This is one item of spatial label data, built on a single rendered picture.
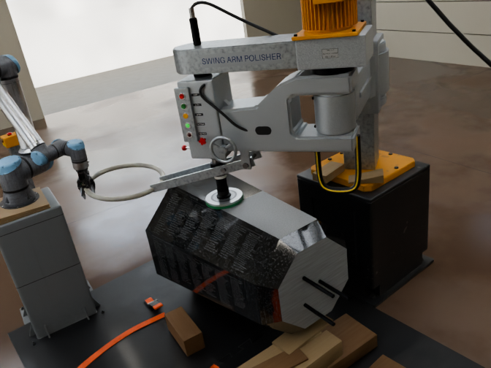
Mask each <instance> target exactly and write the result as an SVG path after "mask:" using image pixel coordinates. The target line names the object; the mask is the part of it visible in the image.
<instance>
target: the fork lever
mask: <svg viewBox="0 0 491 368"><path fill-rule="evenodd" d="M249 153H250V159H251V167H253V166H256V164H255V163H254V160H255V159H258V158H261V157H262V154H261V153H260V151H249ZM243 168H244V169H247V168H248V164H247V163H244V164H243ZM243 168H242V163H241V158H240V154H239V155H237V157H236V159H235V160H234V161H233V162H232V163H228V164H224V165H220V166H216V167H213V168H210V163H207V164H203V165H199V166H195V167H192V168H189V169H184V170H181V171H179V172H174V173H171V174H168V175H164V176H161V177H159V179H160V180H163V181H162V182H159V183H154V184H151V185H150V187H151V188H153V189H154V193H155V192H157V191H163V190H166V189H169V188H174V187H177V186H180V185H185V184H188V183H193V182H196V181H199V180H204V179H208V178H211V177H215V176H219V175H224V174H226V173H230V172H235V171H238V170H241V169H243Z"/></svg>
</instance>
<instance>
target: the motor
mask: <svg viewBox="0 0 491 368"><path fill-rule="evenodd" d="M300 6H301V15H302V31H300V32H298V33H297V34H294V36H293V37H292V41H297V40H307V39H324V38H334V37H351V36H357V35H358V34H359V33H360V32H361V30H363V28H364V27H365V26H366V24H367V21H364V20H361V21H360V22H358V20H357V0H300Z"/></svg>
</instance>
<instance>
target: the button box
mask: <svg viewBox="0 0 491 368"><path fill-rule="evenodd" d="M174 92H175V99H176V103H177V106H178V113H179V117H180V124H181V128H182V132H183V138H184V142H198V141H199V136H198V132H197V125H196V121H195V117H194V109H193V105H192V100H191V94H190V89H189V87H186V88H174ZM179 93H184V95H185V99H184V100H181V99H180V98H179V96H178V95H179ZM182 103H185V104H186V105H187V109H186V110H183V109H182V108H181V107H180V105H181V104H182ZM185 112H186V113H188V114H189V119H184V118H183V113H185ZM186 122H188V123H190V124H191V128H189V129H187V128H186V127H185V126H184V124H185V123H186ZM188 131H190V132H191V133H192V134H193V137H192V138H188V137H187V136H186V133H187V132H188Z"/></svg>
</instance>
